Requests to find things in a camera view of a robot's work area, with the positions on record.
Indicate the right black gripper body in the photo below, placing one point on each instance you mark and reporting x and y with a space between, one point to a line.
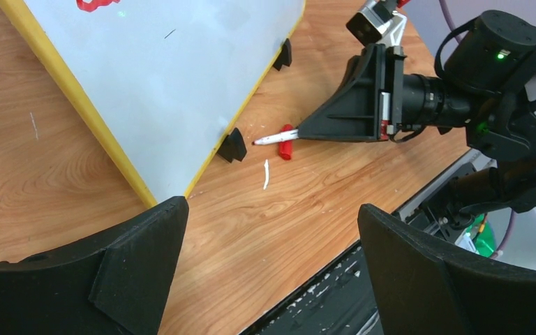
392 97

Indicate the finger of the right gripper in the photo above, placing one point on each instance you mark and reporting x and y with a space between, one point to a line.
352 113

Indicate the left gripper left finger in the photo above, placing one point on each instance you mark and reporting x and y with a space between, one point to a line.
115 281

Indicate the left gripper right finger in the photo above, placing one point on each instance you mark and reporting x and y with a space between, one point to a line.
425 285

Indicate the white red marker pen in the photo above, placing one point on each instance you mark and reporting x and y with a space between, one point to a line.
278 138

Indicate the red marker cap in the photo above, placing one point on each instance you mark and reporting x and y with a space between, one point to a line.
285 148

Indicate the yellow framed whiteboard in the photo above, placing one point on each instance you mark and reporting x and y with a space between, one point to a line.
158 83

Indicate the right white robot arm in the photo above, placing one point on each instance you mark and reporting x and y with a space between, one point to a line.
481 87

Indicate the white paper scrap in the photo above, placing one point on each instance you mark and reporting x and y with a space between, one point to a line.
267 174

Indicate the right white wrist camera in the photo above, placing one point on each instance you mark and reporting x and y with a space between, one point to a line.
378 22

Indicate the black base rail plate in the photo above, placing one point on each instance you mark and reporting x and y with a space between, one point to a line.
338 299

